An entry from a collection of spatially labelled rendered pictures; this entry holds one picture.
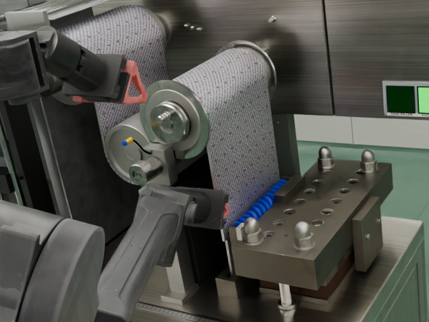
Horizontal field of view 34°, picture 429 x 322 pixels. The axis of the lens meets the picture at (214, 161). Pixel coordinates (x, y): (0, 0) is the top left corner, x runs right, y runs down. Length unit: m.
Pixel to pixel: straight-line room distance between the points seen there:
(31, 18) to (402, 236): 0.84
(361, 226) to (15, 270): 1.03
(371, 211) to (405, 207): 2.22
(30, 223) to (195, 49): 1.26
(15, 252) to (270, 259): 0.92
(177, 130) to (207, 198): 0.13
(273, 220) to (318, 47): 0.36
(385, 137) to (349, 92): 2.68
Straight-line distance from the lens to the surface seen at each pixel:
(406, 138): 4.07
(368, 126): 4.12
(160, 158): 1.25
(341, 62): 1.42
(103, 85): 1.03
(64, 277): 0.32
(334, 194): 1.38
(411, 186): 3.76
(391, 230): 1.51
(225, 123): 1.26
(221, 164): 1.26
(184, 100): 1.20
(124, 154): 1.34
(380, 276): 1.36
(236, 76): 1.31
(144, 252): 0.88
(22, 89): 0.93
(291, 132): 1.54
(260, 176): 1.39
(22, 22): 1.37
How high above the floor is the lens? 1.64
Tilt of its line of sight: 22 degrees down
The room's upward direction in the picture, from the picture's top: 9 degrees counter-clockwise
